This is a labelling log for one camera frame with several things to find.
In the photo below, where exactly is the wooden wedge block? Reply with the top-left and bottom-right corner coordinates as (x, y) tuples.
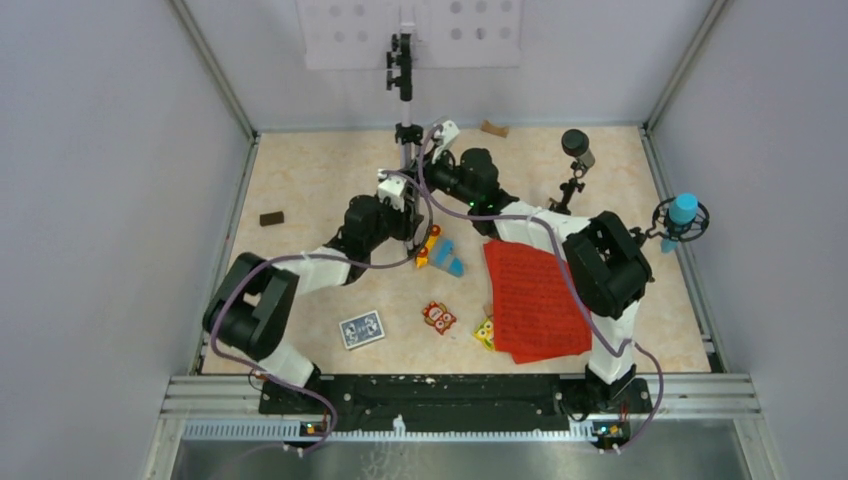
(480, 120), (510, 138)

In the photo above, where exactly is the dark brown block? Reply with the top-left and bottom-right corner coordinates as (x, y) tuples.
(259, 211), (285, 227)

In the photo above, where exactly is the blue playing card deck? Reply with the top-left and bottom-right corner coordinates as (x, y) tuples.
(339, 310), (385, 350)

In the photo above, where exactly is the blue microphone with tripod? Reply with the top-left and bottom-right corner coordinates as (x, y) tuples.
(630, 193), (711, 254)

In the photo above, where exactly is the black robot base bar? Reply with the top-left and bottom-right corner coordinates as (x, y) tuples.
(258, 374), (653, 433)

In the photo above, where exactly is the white music stand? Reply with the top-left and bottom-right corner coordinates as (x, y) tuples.
(296, 0), (524, 167)

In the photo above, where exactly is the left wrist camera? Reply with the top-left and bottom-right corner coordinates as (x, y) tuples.
(376, 169), (407, 212)

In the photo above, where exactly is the red owl toy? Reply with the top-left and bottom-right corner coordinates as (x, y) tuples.
(422, 301), (457, 335)

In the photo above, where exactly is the yellow owl toy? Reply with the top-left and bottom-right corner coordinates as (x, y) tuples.
(472, 317), (495, 351)

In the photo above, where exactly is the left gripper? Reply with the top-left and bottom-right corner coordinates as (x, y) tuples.
(365, 188), (424, 252)

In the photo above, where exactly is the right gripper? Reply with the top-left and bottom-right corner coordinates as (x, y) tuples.
(399, 144), (477, 209)

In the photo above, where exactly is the black microphone tripod stand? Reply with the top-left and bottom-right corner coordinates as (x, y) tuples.
(549, 129), (596, 215)

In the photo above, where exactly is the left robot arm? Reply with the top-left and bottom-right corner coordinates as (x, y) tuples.
(203, 195), (425, 414)

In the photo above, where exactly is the red sheet music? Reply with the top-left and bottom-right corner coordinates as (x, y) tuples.
(483, 240), (592, 365)

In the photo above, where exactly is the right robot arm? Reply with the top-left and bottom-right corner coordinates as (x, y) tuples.
(415, 147), (653, 412)

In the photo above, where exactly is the toy brick car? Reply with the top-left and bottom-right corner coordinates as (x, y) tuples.
(415, 225), (465, 278)

